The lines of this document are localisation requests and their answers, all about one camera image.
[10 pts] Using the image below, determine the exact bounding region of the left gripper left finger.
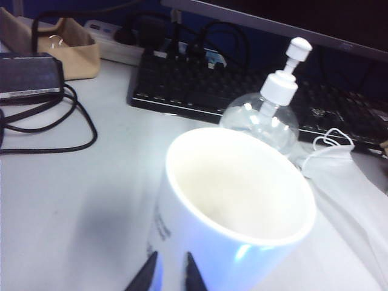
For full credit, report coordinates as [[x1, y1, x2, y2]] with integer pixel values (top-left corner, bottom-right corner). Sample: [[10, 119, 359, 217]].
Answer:
[[124, 251, 159, 291]]

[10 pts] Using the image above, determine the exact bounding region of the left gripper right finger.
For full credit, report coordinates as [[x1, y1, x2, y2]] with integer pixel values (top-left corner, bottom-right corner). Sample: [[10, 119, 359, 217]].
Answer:
[[184, 251, 209, 291]]

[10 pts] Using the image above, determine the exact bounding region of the clear hand sanitizer pump bottle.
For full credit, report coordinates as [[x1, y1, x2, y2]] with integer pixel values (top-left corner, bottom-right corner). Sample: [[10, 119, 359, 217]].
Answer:
[[218, 36, 313, 158]]

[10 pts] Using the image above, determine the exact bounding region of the black keyboard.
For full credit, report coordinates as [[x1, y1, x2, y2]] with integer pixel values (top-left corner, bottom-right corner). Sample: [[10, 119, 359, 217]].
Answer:
[[126, 51, 388, 158]]

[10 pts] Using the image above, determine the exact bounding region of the beige fabric pouch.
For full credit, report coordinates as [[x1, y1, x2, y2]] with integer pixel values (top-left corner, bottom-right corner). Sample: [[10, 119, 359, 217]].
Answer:
[[0, 6, 101, 81]]

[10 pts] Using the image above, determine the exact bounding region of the white power strip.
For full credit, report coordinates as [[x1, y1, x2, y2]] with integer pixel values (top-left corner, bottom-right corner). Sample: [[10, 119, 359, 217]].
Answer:
[[83, 18, 227, 69]]

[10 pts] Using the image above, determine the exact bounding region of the black box power adapter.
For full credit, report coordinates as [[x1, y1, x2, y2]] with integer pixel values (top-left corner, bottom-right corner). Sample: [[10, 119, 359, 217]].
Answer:
[[0, 52, 65, 106]]

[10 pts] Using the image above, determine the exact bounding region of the black power plug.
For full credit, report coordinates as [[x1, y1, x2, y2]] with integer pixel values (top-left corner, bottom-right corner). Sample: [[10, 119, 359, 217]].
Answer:
[[114, 26, 137, 47], [138, 14, 167, 57]]

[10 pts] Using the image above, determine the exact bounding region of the large black AOC monitor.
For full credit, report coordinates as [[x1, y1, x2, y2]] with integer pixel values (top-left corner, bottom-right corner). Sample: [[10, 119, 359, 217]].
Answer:
[[160, 0, 388, 63]]

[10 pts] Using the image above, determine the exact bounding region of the blue office partition panel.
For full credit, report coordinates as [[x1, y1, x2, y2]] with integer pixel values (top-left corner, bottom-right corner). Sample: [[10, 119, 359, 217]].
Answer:
[[18, 0, 170, 22]]

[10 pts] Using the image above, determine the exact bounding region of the black adapter cable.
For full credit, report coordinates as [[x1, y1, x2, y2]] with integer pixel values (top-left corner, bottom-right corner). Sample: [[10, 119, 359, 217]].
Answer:
[[0, 83, 98, 156]]

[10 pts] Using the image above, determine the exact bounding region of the black cable behind monitor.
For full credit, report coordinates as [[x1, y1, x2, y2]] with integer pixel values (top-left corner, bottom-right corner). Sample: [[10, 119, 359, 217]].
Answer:
[[172, 19, 252, 61]]

